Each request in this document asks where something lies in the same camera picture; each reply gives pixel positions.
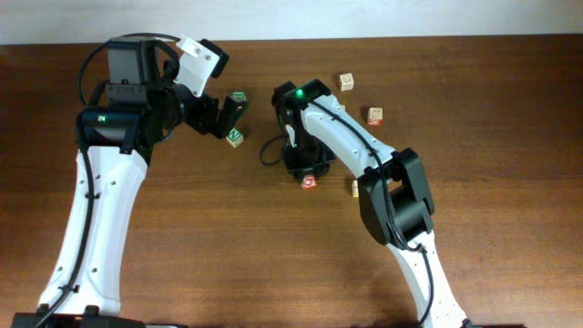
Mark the red shell picture block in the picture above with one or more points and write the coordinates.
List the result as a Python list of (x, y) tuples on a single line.
[(309, 182)]

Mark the red snail block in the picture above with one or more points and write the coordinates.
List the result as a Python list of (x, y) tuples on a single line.
[(375, 116)]

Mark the green N block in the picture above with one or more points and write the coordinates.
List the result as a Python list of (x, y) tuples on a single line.
[(235, 137)]

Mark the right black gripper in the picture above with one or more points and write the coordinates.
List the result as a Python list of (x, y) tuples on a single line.
[(299, 169)]

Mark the green R block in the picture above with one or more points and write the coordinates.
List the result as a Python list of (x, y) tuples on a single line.
[(239, 95)]

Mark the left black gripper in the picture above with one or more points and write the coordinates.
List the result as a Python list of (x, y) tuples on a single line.
[(203, 118)]

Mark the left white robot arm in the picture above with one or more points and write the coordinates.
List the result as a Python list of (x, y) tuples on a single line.
[(155, 83)]

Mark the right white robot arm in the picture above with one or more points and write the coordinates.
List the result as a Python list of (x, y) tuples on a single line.
[(395, 201)]

